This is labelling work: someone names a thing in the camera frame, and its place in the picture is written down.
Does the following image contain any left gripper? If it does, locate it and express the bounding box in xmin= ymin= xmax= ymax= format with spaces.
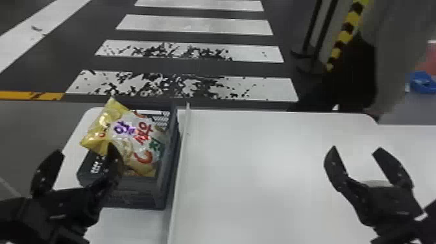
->
xmin=17 ymin=142 xmax=125 ymax=244

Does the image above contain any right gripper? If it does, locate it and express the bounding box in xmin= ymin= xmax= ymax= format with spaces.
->
xmin=324 ymin=145 xmax=424 ymax=233

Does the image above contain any yellow snack packet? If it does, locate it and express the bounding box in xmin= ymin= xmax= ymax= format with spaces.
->
xmin=80 ymin=97 xmax=169 ymax=178

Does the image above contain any black crate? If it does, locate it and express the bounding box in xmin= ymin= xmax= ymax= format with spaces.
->
xmin=76 ymin=98 xmax=182 ymax=211

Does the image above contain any yellow black striped post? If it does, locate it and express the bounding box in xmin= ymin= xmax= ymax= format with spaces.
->
xmin=324 ymin=0 xmax=371 ymax=73

